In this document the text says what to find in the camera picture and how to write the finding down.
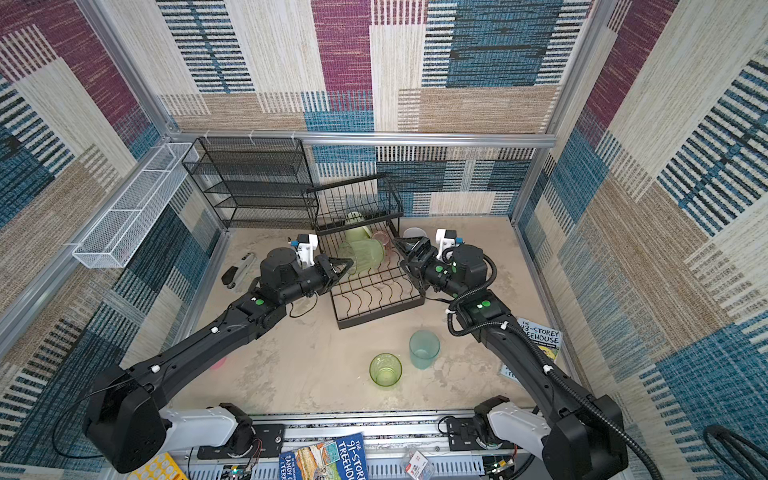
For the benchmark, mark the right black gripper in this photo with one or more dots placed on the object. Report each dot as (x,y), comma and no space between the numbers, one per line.
(417,261)

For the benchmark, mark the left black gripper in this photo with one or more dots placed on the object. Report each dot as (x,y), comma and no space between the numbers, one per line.
(324,266)

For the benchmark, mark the clear green plastic cup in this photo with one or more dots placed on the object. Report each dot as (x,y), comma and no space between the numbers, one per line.
(367,255)
(385,370)

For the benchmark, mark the light green ceramic mug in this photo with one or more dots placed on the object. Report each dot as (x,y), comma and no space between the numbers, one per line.
(357,233)

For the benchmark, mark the clear pink plastic cup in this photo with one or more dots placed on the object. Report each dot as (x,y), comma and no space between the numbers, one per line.
(384,238)

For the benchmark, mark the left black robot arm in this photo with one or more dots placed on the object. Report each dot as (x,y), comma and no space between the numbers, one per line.
(123,419)

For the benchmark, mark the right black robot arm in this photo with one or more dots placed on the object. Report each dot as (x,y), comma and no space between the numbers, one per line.
(575,434)

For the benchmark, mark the black two-tier dish rack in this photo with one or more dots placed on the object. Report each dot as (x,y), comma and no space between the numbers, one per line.
(362,298)

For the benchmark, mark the blue speckled ceramic mug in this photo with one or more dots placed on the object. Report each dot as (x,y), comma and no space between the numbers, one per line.
(414,233)

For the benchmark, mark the translucent teal plastic cup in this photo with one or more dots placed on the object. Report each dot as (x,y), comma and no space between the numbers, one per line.
(424,347)

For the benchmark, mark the black silver stapler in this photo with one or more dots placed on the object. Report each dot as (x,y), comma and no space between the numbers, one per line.
(234,276)

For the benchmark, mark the black mesh shelf unit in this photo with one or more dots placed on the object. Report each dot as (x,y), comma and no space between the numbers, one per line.
(253,182)

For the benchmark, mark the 143-storey treehouse book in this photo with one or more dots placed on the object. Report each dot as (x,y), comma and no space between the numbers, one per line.
(548,340)

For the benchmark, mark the opaque pink plastic cup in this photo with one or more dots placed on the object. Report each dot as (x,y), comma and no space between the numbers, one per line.
(218,364)

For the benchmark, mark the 91-storey treehouse book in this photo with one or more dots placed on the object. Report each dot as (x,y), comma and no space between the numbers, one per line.
(342,458)

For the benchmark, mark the small clear plastic packet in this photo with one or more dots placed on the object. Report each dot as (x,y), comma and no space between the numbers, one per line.
(416,465)

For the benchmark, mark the yellow patterned card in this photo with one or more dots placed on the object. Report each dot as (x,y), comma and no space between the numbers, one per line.
(161,467)

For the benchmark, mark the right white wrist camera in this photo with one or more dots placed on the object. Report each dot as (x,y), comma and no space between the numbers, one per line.
(446,239)

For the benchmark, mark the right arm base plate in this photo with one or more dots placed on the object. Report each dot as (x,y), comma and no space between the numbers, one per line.
(465,434)

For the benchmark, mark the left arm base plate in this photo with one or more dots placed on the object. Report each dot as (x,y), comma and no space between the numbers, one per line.
(247,442)

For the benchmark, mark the white wire wall basket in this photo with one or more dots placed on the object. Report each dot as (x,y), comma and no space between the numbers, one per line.
(115,238)

